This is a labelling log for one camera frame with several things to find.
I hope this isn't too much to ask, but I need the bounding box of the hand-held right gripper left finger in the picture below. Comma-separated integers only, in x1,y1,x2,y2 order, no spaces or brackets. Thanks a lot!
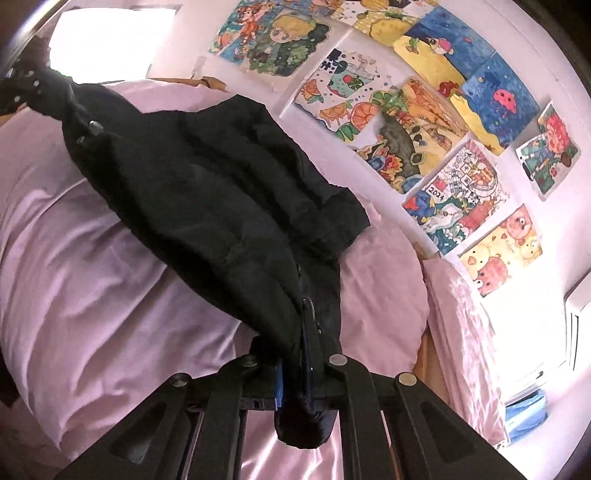
55,353,289,480

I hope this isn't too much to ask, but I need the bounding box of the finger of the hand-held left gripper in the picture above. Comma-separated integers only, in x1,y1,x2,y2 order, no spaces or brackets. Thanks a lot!
0,60,51,117

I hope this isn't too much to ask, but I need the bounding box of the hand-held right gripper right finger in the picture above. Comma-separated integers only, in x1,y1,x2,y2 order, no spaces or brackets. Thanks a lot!
298,298,527,480

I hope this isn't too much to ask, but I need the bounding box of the black jacket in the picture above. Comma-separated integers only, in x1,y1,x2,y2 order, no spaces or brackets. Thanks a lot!
28,69,373,450

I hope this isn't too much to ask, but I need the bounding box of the bright window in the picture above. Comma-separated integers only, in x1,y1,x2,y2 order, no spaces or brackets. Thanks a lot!
45,4,182,85

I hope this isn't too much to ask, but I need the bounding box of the pink pillow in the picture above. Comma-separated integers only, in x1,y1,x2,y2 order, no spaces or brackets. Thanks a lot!
421,257,509,446

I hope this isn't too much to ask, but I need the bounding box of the pink duvet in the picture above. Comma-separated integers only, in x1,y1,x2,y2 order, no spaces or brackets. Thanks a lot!
0,78,431,480

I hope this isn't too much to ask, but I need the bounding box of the blue cloth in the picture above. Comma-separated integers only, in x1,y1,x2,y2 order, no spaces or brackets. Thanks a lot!
505,387,549,445

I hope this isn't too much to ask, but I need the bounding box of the swimming girl drawing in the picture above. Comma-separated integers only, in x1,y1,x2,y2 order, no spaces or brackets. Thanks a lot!
209,0,278,65

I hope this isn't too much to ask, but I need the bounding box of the buildings and waves drawing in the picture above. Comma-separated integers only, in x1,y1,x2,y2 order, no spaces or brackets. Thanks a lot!
403,140,512,257

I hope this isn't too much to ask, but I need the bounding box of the pigs and chicks drawing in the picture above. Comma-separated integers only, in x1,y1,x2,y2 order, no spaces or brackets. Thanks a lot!
458,203,544,297

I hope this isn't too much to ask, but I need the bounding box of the orange landscape drawing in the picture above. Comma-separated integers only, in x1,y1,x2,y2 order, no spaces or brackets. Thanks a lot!
357,78,470,195

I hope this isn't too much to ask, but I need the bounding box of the blond boy drawing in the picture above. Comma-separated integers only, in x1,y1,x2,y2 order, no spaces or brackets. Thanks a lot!
245,9,332,78

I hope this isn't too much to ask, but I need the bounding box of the white air conditioner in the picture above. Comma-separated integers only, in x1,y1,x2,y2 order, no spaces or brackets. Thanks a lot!
563,281,591,372

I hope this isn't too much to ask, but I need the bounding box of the turtles drawing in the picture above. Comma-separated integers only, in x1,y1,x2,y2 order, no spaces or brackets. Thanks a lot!
294,47,399,140

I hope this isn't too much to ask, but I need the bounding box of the pink jellyfish drawing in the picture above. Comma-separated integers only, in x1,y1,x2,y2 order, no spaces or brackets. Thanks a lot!
449,52,541,156

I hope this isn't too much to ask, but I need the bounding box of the red-haired figure drawing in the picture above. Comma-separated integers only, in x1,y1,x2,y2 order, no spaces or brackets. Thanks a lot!
515,100,581,200

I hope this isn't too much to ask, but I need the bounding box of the blue sea fish drawing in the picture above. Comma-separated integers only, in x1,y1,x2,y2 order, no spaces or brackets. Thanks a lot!
394,6,498,97

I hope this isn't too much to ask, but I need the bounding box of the yellow moon drawing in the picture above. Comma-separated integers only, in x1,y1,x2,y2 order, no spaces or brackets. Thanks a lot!
323,0,440,48

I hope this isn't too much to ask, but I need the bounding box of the wooden bed frame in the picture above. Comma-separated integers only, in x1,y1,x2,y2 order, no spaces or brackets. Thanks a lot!
152,74,446,398

